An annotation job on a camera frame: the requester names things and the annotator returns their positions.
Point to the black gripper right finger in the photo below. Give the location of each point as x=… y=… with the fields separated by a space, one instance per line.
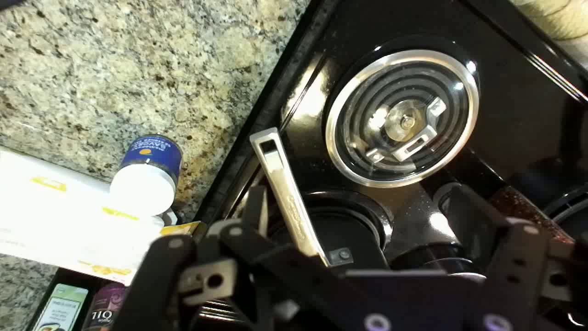
x=516 y=276

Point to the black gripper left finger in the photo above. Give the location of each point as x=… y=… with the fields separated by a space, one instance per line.
x=158 y=287

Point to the glass pot lid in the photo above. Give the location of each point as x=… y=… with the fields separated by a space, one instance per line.
x=378 y=97

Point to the purple label oil bottle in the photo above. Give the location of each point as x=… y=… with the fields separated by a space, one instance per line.
x=105 y=309

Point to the green label packet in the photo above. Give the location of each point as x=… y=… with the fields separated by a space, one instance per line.
x=61 y=309

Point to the blue jar with white lid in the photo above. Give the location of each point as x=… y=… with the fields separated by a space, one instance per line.
x=143 y=186

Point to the dark labelled box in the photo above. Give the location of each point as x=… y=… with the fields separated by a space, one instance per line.
x=37 y=294

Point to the black electric stove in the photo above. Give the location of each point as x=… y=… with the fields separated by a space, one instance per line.
x=520 y=110

